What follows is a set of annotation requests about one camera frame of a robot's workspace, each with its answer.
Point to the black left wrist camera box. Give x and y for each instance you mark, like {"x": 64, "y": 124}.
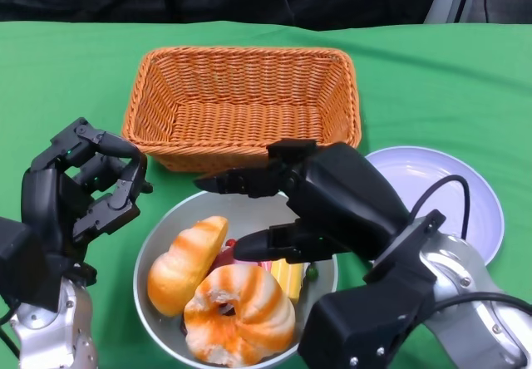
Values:
{"x": 21, "y": 257}

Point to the orange striped croissant bread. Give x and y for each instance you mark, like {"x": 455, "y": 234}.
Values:
{"x": 183, "y": 265}

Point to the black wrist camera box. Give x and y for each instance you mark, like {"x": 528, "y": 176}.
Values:
{"x": 357, "y": 327}
{"x": 21, "y": 257}

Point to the orange wicker basket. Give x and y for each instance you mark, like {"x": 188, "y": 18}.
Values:
{"x": 249, "y": 124}

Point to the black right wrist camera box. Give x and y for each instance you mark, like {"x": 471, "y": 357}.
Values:
{"x": 357, "y": 327}

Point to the yellow cake slice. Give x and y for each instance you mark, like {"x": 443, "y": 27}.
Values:
{"x": 289, "y": 281}

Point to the grey round bowl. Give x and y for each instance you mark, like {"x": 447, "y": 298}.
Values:
{"x": 166, "y": 327}

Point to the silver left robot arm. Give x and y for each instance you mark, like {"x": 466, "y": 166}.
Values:
{"x": 62, "y": 336}

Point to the green tablecloth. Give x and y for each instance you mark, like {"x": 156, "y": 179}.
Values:
{"x": 436, "y": 94}

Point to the pink cake slice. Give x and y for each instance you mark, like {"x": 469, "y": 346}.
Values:
{"x": 224, "y": 259}

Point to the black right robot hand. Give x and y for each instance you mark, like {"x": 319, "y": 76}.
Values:
{"x": 341, "y": 194}

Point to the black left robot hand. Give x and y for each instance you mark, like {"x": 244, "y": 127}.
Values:
{"x": 45, "y": 194}

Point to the lavender round plate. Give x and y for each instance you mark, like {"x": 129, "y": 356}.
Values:
{"x": 424, "y": 169}

